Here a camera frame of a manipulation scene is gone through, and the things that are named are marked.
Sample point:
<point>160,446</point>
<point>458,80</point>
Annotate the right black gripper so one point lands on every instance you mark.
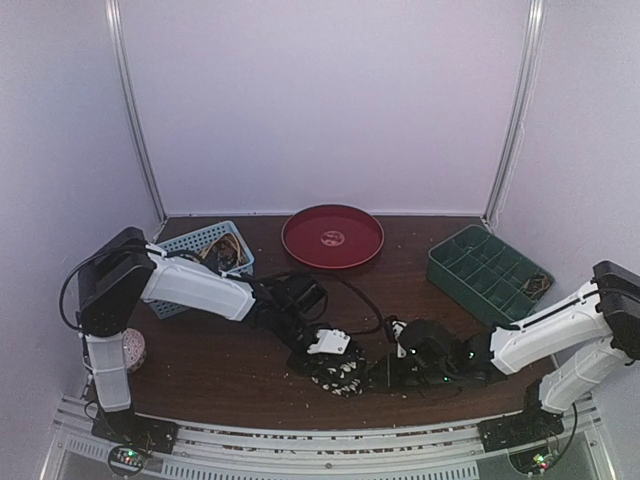
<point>392,364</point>

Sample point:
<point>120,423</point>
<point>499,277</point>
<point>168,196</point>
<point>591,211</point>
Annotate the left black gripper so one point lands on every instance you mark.
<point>298,363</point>

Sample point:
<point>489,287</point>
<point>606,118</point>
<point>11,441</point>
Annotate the black white floral tie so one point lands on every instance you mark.
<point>340,377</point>

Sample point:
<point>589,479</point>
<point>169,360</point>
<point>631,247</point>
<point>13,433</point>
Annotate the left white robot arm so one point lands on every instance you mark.
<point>128,270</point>

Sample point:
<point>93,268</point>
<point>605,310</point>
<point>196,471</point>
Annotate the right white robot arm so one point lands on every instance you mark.
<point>601,317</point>

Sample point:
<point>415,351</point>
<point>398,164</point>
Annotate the pile of ties in basket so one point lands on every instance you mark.
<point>222,255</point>

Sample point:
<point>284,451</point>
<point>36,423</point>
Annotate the round red tray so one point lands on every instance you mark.
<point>332,236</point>

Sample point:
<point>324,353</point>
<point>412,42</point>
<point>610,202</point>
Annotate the dark green divided organizer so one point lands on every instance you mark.
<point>484,275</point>

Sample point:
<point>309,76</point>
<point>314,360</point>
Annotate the light blue plastic basket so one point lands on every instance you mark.
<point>202,270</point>

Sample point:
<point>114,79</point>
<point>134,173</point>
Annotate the rubber bands in organizer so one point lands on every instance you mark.
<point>537,285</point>

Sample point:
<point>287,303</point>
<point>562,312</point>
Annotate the small patterned pink bowl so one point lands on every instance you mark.
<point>134,347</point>

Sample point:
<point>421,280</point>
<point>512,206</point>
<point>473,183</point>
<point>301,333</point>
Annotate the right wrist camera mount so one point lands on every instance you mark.
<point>393,328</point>

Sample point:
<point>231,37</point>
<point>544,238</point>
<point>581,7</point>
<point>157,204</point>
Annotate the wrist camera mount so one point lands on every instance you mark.
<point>393,328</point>
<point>329,341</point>

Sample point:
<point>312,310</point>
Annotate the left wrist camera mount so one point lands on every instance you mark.
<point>329,341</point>

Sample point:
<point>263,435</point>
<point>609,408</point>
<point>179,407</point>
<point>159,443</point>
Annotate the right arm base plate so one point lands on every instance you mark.
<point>529,426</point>

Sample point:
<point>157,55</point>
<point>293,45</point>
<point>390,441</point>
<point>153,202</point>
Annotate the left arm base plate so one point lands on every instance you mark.
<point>135,438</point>

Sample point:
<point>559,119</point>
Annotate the right aluminium corner post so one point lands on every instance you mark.
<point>524,85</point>

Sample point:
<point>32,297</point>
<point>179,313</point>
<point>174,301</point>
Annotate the aluminium corner post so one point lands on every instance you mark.
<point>524,85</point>
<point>116,31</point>

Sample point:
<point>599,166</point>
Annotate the left aluminium corner post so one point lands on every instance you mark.
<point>116,31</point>

